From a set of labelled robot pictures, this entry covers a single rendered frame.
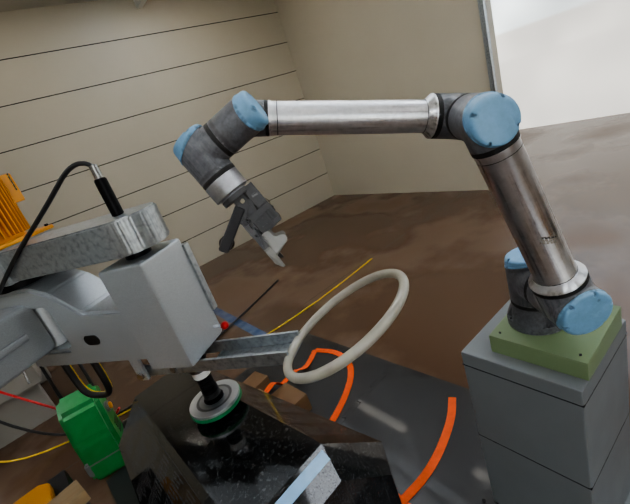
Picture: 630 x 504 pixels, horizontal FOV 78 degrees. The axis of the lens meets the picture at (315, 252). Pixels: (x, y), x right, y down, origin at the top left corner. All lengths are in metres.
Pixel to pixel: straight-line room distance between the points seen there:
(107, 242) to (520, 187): 1.20
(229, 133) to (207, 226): 5.90
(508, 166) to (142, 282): 1.11
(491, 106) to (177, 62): 6.27
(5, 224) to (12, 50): 4.80
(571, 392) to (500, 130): 0.84
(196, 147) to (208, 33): 6.46
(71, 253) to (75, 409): 1.83
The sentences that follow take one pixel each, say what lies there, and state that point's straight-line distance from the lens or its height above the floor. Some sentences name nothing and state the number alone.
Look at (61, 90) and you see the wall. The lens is 6.48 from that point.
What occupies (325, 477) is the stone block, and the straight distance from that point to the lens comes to 1.41.
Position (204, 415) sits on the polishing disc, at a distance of 1.68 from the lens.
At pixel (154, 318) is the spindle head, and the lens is 1.44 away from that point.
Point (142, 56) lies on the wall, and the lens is 6.84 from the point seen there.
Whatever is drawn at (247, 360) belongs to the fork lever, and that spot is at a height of 1.12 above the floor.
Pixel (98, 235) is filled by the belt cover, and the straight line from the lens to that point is 1.40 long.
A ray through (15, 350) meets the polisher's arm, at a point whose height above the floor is 1.36.
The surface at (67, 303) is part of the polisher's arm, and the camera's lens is 1.74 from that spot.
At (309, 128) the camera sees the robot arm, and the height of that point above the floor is 1.79.
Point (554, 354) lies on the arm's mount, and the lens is 1.45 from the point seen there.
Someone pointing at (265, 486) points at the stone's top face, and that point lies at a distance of 1.40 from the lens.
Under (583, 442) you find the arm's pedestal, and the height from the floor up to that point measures 0.64.
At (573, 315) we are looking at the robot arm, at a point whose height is 1.12.
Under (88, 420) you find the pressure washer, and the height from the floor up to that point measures 0.43.
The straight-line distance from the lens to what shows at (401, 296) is 1.09.
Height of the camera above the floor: 1.84
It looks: 20 degrees down
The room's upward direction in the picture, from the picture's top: 19 degrees counter-clockwise
